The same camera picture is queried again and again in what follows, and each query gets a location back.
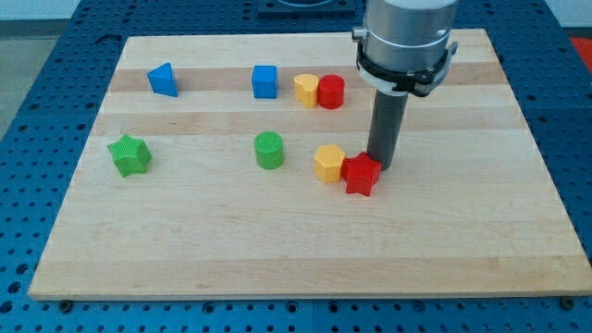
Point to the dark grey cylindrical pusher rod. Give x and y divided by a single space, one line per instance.
385 127

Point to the red star block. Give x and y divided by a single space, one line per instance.
361 173

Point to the yellow hexagon block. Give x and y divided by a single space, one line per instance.
328 160

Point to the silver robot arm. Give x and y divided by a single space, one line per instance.
403 48

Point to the green star block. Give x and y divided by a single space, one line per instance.
130 155

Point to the red cylinder block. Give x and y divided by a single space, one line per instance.
330 91

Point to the yellow heart block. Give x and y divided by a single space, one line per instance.
306 89

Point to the green cylinder block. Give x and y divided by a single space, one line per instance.
268 147

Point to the blue cube block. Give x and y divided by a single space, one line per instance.
265 82

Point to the light wooden board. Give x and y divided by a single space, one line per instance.
468 208

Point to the blue triangle block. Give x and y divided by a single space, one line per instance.
163 81

